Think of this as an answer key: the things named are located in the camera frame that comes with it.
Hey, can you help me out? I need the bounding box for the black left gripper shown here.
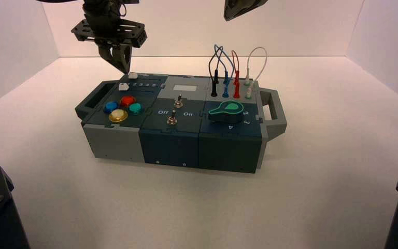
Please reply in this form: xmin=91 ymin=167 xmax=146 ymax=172
xmin=70 ymin=0 xmax=149 ymax=75

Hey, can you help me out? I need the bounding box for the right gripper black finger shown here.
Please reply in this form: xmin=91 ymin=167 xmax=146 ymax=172
xmin=223 ymin=0 xmax=269 ymax=22

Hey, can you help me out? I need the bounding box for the red push button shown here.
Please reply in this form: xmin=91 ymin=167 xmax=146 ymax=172
xmin=120 ymin=95 xmax=137 ymax=107

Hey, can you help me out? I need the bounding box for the blue push button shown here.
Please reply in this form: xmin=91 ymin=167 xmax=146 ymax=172
xmin=103 ymin=101 xmax=120 ymax=115

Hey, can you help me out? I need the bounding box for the green push button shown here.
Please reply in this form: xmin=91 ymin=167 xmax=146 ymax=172
xmin=127 ymin=102 xmax=145 ymax=116

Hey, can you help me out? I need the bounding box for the yellow push button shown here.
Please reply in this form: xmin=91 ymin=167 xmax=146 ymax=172
xmin=108 ymin=109 xmax=129 ymax=123

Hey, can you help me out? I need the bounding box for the modular grey and teal control box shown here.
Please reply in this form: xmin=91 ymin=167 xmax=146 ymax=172
xmin=75 ymin=73 xmax=288 ymax=174

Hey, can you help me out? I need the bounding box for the black and green rotary knob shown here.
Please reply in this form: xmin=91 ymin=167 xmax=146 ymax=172
xmin=208 ymin=100 xmax=245 ymax=125

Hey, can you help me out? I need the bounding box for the red jumper cable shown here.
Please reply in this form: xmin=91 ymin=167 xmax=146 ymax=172
xmin=231 ymin=50 xmax=241 ymax=99

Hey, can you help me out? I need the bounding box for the white jumper cable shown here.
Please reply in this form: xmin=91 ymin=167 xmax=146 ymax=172
xmin=244 ymin=46 xmax=268 ymax=100

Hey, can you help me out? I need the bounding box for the blue jumper cable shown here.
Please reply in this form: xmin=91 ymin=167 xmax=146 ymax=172
xmin=214 ymin=44 xmax=236 ymax=99

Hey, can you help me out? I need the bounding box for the black jumper cable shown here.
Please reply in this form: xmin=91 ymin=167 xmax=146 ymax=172
xmin=208 ymin=46 xmax=223 ymax=98

